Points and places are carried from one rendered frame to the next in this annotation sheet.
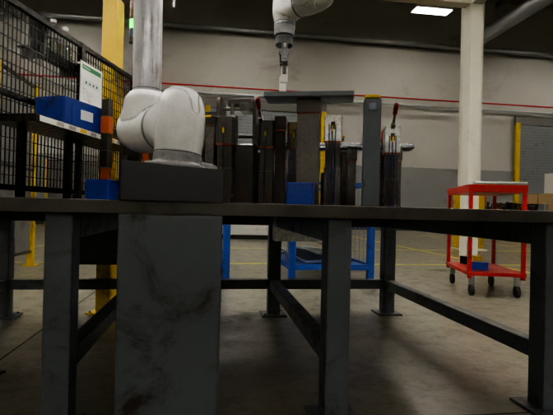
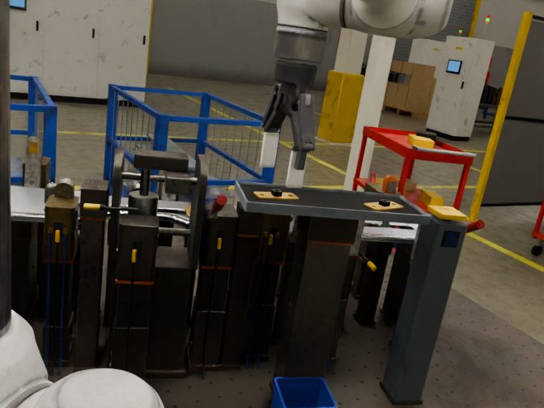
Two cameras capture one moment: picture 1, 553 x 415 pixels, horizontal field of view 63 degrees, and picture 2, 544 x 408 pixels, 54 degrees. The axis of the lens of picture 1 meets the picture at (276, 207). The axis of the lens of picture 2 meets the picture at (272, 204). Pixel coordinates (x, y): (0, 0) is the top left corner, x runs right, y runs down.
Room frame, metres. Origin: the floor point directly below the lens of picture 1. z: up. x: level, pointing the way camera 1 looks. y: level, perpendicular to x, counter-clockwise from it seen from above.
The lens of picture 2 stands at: (0.98, 0.37, 1.45)
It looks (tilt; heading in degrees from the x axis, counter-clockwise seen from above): 17 degrees down; 338
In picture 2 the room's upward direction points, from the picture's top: 9 degrees clockwise
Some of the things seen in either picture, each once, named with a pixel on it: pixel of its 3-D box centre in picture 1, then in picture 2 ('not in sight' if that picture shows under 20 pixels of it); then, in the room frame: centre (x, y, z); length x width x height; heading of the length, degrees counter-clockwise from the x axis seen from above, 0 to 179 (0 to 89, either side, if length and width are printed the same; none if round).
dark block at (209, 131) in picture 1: (211, 158); (91, 278); (2.06, 0.31, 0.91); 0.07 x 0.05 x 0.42; 172
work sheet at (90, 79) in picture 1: (90, 94); not in sight; (2.48, 1.05, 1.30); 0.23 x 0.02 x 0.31; 172
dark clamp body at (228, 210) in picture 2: (267, 164); (211, 291); (2.03, 0.05, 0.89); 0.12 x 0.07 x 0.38; 172
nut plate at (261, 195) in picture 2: not in sight; (276, 193); (1.90, -0.02, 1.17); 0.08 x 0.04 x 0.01; 92
